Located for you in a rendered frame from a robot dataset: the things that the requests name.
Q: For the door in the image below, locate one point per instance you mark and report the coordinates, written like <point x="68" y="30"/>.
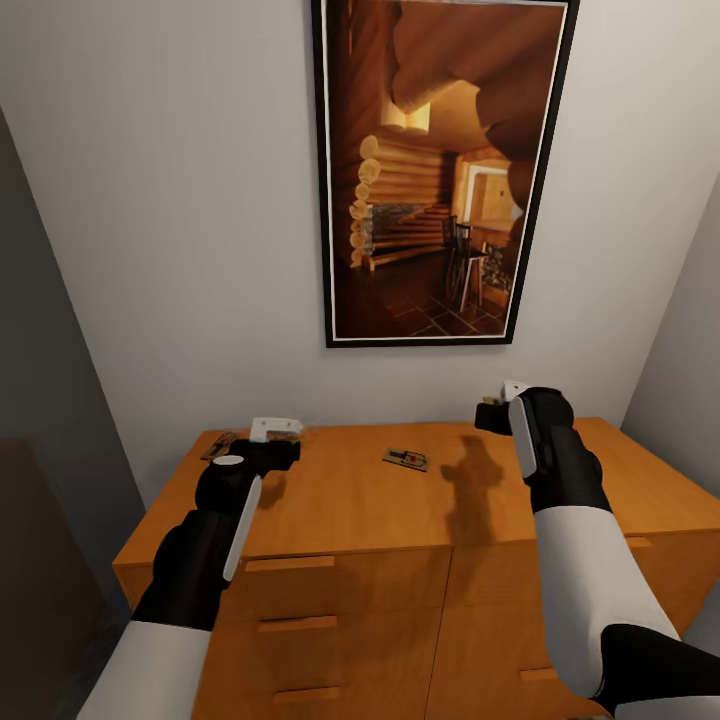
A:
<point x="68" y="499"/>

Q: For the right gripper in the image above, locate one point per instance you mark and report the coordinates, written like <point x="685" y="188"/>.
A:
<point x="489" y="418"/>

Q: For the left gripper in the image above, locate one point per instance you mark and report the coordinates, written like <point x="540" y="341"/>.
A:
<point x="278" y="454"/>

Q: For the picture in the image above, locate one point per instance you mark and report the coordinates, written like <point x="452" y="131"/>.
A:
<point x="434" y="123"/>

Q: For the cabinet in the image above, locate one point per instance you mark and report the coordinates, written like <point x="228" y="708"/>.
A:
<point x="367" y="590"/>

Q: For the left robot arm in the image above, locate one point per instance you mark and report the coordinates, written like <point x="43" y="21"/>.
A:
<point x="154" y="671"/>

